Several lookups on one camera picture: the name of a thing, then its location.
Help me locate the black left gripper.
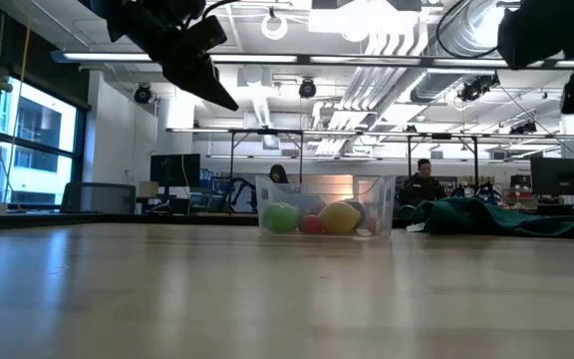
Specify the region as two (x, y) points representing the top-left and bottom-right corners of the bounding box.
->
(80, 0), (240, 112)

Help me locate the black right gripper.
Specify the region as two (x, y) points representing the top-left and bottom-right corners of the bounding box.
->
(496, 0), (574, 115)

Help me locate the green toy apple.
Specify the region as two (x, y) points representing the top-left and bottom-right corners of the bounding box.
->
(260, 201), (300, 234)

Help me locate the large red toy strawberry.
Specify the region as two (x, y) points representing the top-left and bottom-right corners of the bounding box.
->
(300, 213), (324, 235)

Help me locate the yellow toy lemon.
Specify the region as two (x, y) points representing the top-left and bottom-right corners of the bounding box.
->
(317, 199), (363, 235)

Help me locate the clear plastic tupperware container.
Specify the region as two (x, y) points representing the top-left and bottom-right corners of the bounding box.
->
(254, 174), (398, 238)

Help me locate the round black ceiling spotlight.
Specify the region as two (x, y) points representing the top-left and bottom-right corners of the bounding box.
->
(133, 83), (153, 105)
(298, 78), (318, 100)

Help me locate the long ceiling light strip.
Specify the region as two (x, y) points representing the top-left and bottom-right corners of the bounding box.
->
(50, 49), (574, 71)

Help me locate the black computer monitor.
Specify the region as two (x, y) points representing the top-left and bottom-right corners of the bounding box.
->
(530, 157), (574, 196)
(149, 153), (202, 188)

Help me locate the person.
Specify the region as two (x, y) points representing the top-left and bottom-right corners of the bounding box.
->
(399, 158), (447, 208)
(268, 164), (289, 184)

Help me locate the dark green cloth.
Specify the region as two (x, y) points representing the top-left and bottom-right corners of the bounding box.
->
(409, 196), (574, 239)

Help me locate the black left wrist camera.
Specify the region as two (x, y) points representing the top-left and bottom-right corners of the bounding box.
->
(186, 14), (228, 54)

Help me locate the white ceiling ring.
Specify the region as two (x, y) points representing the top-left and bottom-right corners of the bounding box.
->
(260, 13), (290, 42)

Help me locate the black metal gantry frame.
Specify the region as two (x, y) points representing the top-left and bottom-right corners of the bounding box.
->
(406, 132), (481, 198)
(228, 128), (305, 183)

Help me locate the black ceiling camera mount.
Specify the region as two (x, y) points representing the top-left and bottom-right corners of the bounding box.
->
(457, 72), (501, 104)

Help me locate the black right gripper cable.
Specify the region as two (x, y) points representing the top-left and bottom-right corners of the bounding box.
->
(434, 0), (500, 60)

